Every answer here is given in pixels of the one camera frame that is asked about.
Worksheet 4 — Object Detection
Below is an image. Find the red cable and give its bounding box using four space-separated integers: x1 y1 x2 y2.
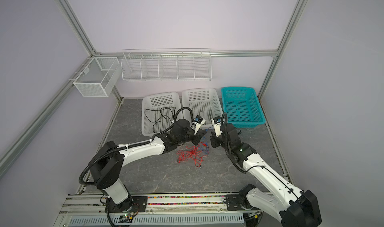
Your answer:
176 141 210 169

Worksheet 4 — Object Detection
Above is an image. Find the black cable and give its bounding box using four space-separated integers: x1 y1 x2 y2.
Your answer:
143 106 177 133

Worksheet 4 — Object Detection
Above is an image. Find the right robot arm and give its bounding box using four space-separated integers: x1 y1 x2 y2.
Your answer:
211 113 322 227

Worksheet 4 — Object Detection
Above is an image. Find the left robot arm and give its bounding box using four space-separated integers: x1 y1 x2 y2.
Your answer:
79 107 207 212

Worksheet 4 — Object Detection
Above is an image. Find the white plastic basket middle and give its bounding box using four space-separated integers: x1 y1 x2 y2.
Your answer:
182 88 223 130

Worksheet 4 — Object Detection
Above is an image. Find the white plastic basket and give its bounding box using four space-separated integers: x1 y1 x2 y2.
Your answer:
142 92 182 137
182 88 223 130

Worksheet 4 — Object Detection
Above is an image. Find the teal plastic basket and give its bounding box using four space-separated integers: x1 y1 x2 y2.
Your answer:
221 87 266 129

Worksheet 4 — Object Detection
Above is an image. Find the white plastic basket left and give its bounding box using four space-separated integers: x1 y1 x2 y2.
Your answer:
142 92 182 137

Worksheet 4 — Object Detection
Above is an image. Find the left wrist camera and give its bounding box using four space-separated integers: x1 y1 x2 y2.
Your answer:
192 115 206 135

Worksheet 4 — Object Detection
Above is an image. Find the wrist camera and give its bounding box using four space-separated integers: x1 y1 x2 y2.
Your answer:
212 116 222 137
192 115 206 135

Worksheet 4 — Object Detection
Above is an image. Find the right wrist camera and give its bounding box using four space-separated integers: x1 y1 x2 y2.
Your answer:
212 116 222 137

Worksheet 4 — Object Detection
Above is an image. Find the white wire wall rack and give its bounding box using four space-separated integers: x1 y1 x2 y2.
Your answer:
121 48 212 80

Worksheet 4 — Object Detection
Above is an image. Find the white slotted cable duct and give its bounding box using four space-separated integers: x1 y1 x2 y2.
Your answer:
68 213 245 227

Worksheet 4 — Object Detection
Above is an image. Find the white wire mesh box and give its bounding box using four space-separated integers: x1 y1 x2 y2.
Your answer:
74 57 121 97

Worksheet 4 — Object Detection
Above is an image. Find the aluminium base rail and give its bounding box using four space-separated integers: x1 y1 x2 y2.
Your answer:
53 192 319 227

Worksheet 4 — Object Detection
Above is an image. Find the aluminium frame corner post right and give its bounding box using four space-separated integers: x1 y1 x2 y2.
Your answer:
258 0 308 100

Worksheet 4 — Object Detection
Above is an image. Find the aluminium frame corner post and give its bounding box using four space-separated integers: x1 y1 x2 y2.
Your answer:
54 0 98 56
258 0 308 100

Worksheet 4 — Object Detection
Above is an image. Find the aluminium frame corner post left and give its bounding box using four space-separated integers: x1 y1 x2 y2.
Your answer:
54 0 98 56

